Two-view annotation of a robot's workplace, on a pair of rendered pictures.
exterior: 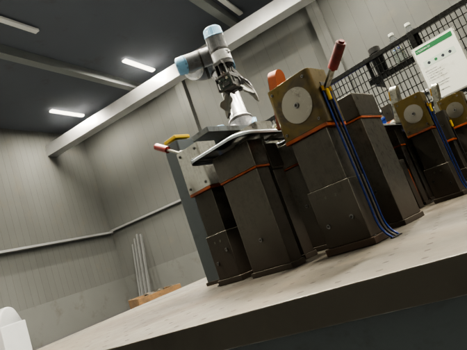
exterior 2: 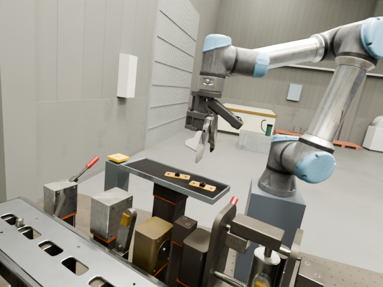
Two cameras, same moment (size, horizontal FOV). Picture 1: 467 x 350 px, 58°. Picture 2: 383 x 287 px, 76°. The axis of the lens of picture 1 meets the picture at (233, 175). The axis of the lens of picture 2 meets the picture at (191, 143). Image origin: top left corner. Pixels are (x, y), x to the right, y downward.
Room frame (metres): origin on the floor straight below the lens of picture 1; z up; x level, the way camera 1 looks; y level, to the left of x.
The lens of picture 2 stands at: (1.32, -0.81, 1.47)
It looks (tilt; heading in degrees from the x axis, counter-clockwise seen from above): 14 degrees down; 76
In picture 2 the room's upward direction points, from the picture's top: 8 degrees clockwise
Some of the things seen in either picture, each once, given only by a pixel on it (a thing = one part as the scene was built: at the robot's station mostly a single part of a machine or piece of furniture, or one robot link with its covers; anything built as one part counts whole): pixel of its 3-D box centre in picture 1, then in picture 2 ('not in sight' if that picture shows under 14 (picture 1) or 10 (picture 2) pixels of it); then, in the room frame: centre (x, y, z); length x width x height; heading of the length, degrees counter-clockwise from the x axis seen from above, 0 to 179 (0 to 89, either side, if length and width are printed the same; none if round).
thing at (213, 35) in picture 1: (215, 41); (216, 57); (1.53, -0.11, 1.55); 0.09 x 0.08 x 0.11; 179
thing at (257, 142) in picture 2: not in sight; (256, 133); (4.45, 4.95, 0.44); 0.89 x 0.71 x 0.87; 155
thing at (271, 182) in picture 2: not in sight; (278, 177); (1.91, 0.02, 1.15); 0.15 x 0.15 x 0.10
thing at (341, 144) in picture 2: not in sight; (338, 143); (8.76, 6.66, 0.06); 1.28 x 0.88 x 0.12; 154
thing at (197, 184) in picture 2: not in sight; (202, 184); (1.54, -0.12, 1.17); 0.08 x 0.04 x 0.01; 147
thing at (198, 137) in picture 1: (232, 135); (172, 176); (1.46, -0.04, 1.16); 0.37 x 0.14 x 0.02; 138
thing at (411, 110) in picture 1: (434, 146); not in sight; (1.32, -0.63, 0.87); 0.12 x 0.07 x 0.35; 48
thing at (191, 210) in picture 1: (200, 210); (114, 211); (1.27, 0.13, 0.92); 0.08 x 0.08 x 0.44; 48
